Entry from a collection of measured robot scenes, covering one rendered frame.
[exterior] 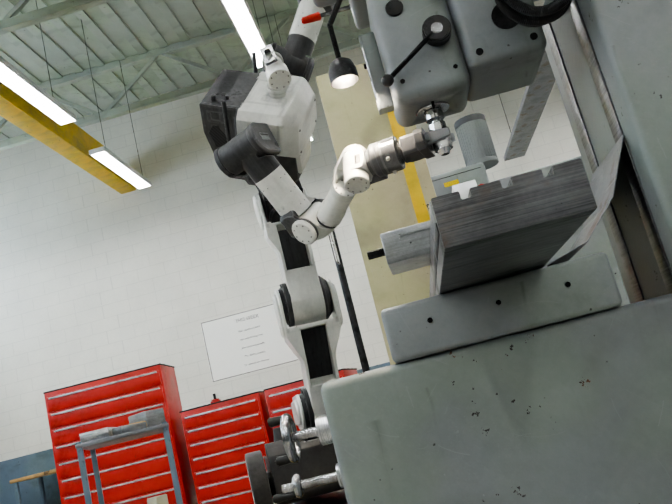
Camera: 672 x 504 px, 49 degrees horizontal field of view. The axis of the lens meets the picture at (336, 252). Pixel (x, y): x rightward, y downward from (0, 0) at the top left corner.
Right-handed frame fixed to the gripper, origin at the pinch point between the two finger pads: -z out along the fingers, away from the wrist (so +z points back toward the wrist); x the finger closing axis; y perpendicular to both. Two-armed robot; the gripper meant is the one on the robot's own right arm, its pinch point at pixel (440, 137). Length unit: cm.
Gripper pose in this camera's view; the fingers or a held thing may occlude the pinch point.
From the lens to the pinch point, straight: 188.5
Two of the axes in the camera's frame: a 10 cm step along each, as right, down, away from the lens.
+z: -9.1, 2.9, 3.1
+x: 3.5, 1.1, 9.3
